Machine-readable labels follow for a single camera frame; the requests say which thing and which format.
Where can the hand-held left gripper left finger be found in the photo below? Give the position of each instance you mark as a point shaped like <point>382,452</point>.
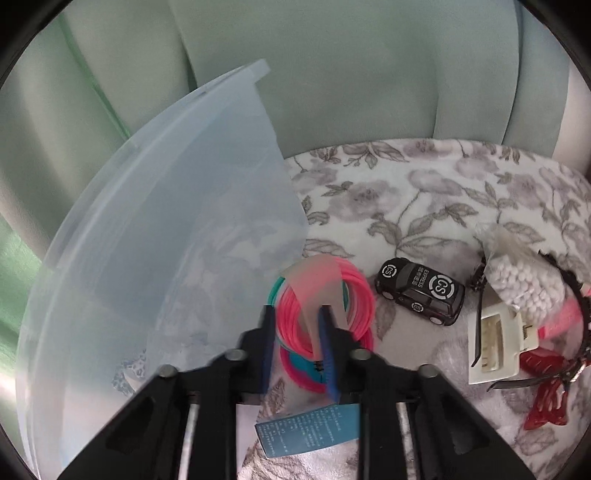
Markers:
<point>268,344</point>

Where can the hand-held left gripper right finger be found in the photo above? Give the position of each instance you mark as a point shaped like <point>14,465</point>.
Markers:
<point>328,353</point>

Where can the pink and teal filament coil pack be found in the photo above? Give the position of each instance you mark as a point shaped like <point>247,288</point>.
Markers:
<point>355,295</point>

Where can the black toy car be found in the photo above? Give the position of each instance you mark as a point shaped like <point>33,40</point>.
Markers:
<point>415,286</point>

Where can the clear plastic storage container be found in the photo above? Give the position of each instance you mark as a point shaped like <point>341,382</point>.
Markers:
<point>161,230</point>

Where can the cream plastic clip box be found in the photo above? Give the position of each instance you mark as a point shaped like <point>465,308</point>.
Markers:
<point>508,357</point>

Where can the bag of cotton swabs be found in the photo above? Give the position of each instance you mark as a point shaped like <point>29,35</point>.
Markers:
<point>521,281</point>

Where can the red hair claw clip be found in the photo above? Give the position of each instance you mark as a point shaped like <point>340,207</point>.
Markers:
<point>545,401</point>

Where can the pink comb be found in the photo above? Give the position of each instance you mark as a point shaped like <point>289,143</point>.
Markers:
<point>563,318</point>

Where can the grey floral blanket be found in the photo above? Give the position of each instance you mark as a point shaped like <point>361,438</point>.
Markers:
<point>415,207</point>

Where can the pale green curtain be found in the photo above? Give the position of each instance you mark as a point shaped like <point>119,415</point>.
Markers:
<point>346,92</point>

